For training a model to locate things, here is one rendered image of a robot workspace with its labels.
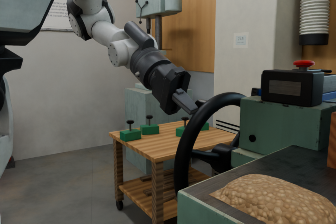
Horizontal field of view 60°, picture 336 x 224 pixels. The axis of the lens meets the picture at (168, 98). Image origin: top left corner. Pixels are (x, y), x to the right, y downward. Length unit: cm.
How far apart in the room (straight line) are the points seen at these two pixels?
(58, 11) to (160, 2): 111
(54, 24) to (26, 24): 252
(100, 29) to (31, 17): 33
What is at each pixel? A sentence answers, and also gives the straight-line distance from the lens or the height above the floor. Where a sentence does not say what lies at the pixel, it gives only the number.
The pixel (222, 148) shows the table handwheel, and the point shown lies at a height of 84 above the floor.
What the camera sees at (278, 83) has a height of 99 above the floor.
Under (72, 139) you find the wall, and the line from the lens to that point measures 329.
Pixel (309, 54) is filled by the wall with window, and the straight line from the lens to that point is 204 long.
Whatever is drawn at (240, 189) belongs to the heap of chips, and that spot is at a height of 91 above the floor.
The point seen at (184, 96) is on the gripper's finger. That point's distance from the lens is 64.
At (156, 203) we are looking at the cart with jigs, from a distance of 157.
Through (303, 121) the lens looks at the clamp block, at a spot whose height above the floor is 94.
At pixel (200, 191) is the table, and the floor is 90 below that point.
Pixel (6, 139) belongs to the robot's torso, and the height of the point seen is 84.
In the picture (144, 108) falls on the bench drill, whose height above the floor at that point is 58.
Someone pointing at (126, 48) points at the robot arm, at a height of 105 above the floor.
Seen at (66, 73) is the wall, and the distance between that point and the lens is 316.
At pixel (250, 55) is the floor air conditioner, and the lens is 194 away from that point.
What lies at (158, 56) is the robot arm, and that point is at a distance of 69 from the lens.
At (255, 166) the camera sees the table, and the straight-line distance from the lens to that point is 38.
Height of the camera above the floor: 104
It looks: 9 degrees down
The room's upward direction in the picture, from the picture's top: straight up
